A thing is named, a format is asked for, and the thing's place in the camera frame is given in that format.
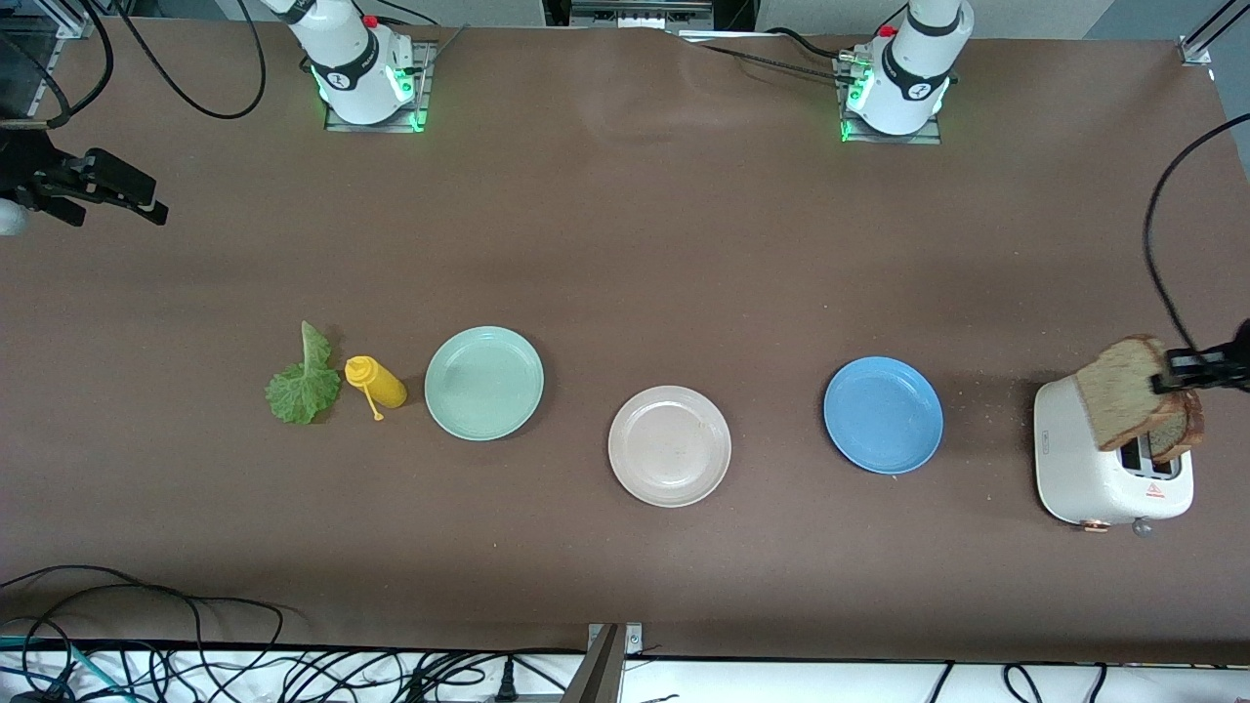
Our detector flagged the white toaster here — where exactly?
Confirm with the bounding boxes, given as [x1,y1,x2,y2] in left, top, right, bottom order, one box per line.
[1033,363,1195,536]

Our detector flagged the tangled black cables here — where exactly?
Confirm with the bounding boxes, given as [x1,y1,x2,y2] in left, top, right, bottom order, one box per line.
[0,640,587,703]

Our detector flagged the blue plate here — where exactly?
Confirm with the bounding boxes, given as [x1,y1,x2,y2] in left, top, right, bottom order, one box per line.
[823,356,944,476]

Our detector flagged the black cable loop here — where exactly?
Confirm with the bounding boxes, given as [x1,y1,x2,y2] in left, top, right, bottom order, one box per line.
[0,564,286,650]

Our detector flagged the black looped cable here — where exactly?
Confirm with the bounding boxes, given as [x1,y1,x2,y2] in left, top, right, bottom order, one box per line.
[0,0,113,128]

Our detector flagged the aluminium frame enclosure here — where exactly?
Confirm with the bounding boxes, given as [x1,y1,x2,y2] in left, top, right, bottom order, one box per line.
[0,0,99,128]

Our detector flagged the brown table cover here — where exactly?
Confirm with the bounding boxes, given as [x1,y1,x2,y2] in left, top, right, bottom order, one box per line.
[0,18,1250,665]

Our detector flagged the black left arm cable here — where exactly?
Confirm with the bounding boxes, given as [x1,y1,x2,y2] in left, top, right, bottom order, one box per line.
[1145,115,1250,357]

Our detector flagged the grey metal bracket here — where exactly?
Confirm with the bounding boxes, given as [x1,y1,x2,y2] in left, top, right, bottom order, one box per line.
[562,623,646,703]

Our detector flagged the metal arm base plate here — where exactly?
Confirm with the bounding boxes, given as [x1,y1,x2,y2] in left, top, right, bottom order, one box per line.
[324,41,433,134]
[835,54,943,145]

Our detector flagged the green lettuce leaf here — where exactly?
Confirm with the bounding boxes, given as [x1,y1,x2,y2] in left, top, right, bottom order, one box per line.
[265,320,342,426]

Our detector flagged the mint green plate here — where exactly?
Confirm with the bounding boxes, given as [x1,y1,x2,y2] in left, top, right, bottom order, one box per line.
[424,326,545,442]

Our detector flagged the aluminium corner profile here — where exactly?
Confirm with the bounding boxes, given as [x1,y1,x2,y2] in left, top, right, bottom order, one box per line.
[1180,0,1250,67]

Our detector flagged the black base cable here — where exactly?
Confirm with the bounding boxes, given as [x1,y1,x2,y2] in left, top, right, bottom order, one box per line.
[684,27,860,87]

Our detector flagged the black and silver equipment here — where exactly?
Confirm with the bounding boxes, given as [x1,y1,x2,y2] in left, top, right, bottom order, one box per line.
[542,0,758,35]

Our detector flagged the yellow squeeze bottle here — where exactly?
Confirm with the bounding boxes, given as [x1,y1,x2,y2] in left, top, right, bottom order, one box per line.
[344,355,408,423]

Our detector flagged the brown bread slice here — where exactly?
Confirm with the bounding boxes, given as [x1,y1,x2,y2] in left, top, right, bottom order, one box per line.
[1145,386,1204,463]
[1074,335,1173,452]

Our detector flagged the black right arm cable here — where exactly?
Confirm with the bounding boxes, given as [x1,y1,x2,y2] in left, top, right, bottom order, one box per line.
[83,0,267,120]

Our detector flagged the teal cable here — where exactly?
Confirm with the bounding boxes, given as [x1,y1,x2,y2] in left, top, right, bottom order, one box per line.
[0,635,108,702]

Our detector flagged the beige plate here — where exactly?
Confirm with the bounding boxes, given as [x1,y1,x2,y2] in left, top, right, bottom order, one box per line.
[607,386,732,509]

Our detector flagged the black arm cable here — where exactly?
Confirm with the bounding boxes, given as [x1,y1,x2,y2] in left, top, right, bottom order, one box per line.
[83,0,267,120]
[1145,115,1250,357]

